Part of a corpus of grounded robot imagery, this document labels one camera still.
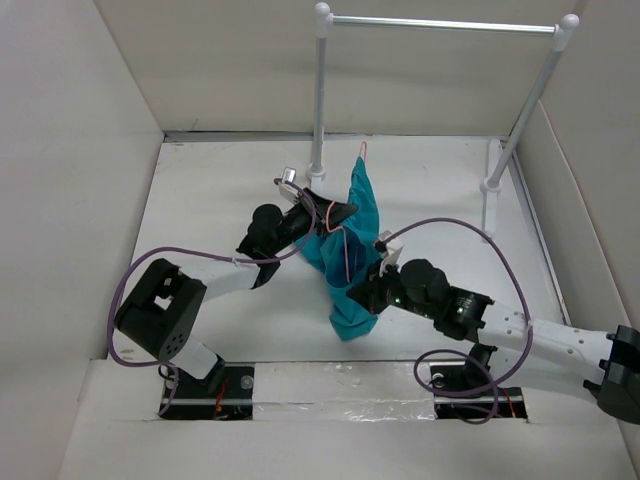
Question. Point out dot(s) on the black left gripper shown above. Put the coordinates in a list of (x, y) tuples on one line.
[(322, 206)]

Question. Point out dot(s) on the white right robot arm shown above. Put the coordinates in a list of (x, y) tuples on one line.
[(510, 349)]

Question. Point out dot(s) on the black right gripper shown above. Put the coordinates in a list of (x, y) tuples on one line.
[(369, 291)]

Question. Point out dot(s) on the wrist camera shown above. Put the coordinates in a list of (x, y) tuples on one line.
[(287, 182), (390, 249)]

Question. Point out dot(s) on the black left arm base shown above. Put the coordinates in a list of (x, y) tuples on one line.
[(230, 400)]

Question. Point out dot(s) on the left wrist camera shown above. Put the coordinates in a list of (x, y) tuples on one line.
[(287, 182)]

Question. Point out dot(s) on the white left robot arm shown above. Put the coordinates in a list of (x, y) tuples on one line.
[(160, 311)]

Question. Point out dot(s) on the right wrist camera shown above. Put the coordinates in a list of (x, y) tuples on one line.
[(390, 249)]

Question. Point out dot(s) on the pink wire hanger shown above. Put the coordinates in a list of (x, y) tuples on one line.
[(332, 228)]

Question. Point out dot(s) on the teal t shirt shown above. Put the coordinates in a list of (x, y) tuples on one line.
[(325, 254)]

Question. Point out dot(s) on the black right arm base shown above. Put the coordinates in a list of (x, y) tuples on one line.
[(459, 372)]

